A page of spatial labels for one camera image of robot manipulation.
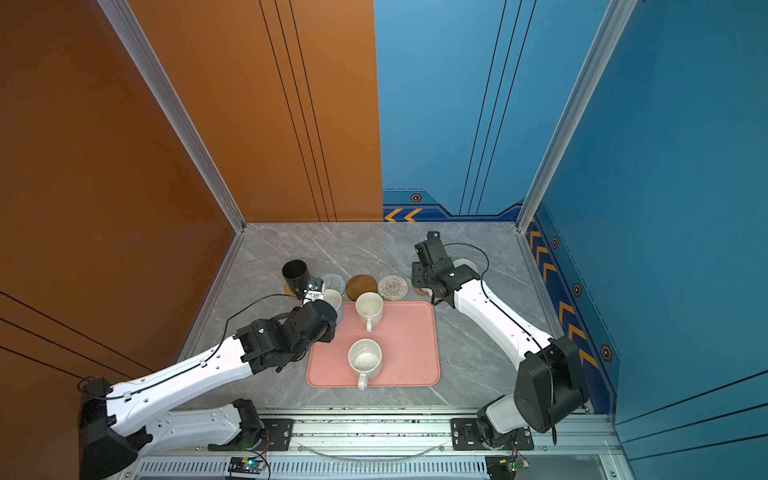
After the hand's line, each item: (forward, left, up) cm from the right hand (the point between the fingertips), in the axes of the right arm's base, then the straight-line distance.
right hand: (422, 270), depth 86 cm
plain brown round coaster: (+7, +20, -16) cm, 27 cm away
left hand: (-13, +25, +1) cm, 28 cm away
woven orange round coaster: (+3, +44, -15) cm, 47 cm away
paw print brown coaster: (+3, -1, -16) cm, 16 cm away
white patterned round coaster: (+5, +9, -15) cm, 19 cm away
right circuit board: (-45, -17, -18) cm, 51 cm away
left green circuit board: (-44, +43, -18) cm, 64 cm away
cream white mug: (-4, +16, -13) cm, 21 cm away
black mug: (+5, +40, -9) cm, 41 cm away
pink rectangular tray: (-12, +4, -16) cm, 21 cm away
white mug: (-20, +17, -16) cm, 30 cm away
